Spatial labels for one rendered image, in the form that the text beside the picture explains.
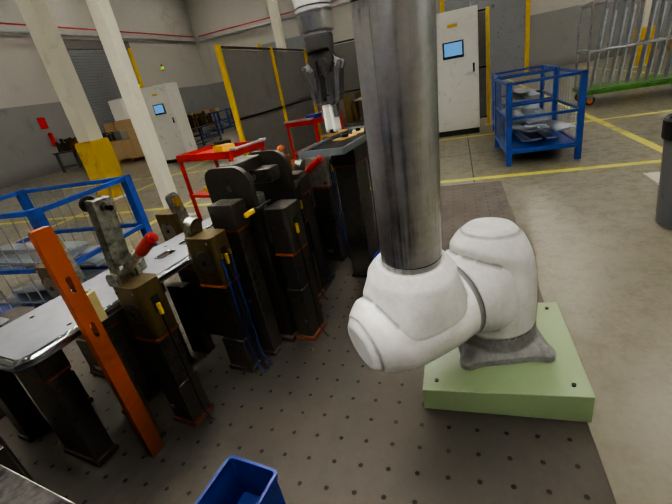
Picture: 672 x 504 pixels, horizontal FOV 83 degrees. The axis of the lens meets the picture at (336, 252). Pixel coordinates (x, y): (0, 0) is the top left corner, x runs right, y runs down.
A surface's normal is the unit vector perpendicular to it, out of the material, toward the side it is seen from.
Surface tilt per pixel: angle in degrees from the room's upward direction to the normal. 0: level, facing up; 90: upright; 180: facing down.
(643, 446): 0
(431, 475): 0
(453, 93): 90
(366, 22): 94
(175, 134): 90
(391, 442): 0
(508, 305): 90
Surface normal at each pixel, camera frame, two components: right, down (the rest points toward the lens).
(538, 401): -0.27, 0.44
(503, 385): -0.22, -0.89
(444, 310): 0.49, 0.32
